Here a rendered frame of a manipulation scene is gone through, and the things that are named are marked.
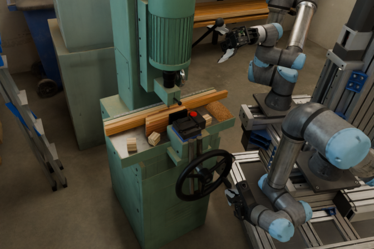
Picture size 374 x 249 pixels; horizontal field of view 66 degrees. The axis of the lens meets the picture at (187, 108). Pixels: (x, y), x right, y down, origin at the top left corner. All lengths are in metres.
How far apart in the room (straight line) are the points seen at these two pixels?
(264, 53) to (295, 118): 0.50
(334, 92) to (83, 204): 1.72
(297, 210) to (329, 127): 0.40
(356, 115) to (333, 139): 0.68
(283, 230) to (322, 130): 0.39
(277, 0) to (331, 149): 0.93
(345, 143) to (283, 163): 0.29
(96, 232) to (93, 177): 0.45
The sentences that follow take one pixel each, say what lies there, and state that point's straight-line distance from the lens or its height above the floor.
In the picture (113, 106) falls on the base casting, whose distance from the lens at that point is 1.66.
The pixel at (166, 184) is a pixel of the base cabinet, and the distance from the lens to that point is 1.50.
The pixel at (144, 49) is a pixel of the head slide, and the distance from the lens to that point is 1.29.
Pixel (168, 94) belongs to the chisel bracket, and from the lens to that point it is 1.27.
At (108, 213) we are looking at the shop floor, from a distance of 2.16.
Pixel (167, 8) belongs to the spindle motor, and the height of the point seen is 1.45.
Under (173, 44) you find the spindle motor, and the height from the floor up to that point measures 1.31.
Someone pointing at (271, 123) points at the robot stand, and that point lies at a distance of 1.76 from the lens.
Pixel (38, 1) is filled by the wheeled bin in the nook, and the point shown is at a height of 0.95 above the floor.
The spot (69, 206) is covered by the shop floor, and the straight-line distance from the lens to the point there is 2.24.
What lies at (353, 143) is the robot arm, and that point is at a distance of 0.88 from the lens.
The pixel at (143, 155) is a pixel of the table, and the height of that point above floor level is 0.87.
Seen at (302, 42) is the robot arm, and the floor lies 1.27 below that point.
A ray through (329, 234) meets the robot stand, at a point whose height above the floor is 0.21.
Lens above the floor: 1.80
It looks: 38 degrees down
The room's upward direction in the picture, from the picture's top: 5 degrees clockwise
